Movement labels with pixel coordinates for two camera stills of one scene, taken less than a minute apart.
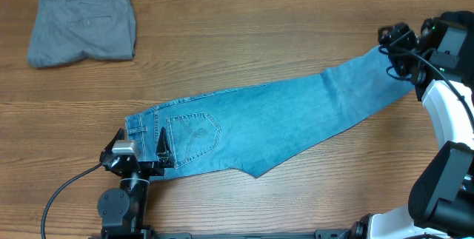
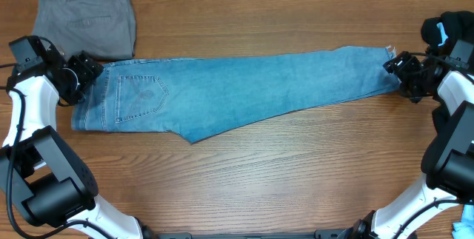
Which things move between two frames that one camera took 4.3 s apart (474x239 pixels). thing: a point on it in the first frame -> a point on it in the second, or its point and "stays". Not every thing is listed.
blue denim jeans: [250, 129] -> [201, 97]
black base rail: [327, 234] stays
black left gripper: [156, 169] -> [88, 69]
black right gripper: [398, 41] -> [401, 66]
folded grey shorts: [72, 24] stays
